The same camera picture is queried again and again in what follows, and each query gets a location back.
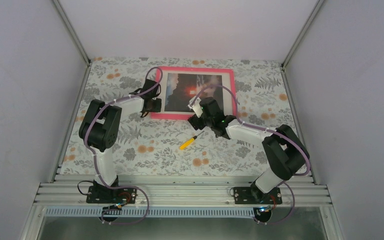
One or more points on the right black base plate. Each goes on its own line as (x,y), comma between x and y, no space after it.
(253,196)

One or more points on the sunset photo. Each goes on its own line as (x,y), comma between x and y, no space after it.
(182,87)

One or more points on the pink picture frame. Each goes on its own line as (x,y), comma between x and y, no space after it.
(227,86)

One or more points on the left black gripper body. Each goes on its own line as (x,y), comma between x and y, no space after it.
(155,108)

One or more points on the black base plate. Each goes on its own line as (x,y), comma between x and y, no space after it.
(253,196)
(102,195)

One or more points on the yellow handled screwdriver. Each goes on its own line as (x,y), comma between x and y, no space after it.
(190,141)

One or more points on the floral patterned table mat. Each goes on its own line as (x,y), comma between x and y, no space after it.
(146,146)

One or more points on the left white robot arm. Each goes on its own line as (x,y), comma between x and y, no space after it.
(100,127)

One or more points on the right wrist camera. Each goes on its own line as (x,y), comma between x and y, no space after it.
(195,107)

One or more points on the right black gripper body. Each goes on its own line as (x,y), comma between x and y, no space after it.
(194,122)

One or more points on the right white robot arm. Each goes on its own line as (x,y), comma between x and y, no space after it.
(284,151)

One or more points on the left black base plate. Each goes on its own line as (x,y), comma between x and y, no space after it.
(102,195)

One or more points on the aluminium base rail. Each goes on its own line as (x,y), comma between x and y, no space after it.
(157,196)

